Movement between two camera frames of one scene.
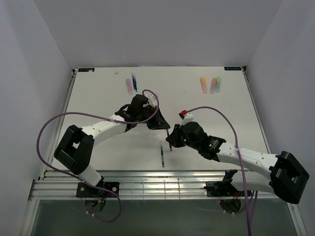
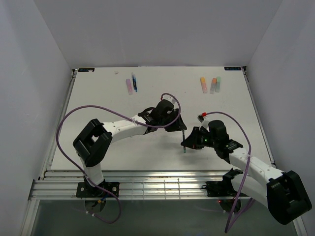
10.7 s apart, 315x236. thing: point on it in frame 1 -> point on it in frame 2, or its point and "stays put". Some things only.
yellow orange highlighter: [204, 85] stays put
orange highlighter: [213, 85] stays put
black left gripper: [158, 122] -> [178, 126]
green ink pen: [162, 154] -> [184, 149]
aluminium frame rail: [60, 185] stays put
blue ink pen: [134, 82] stays put
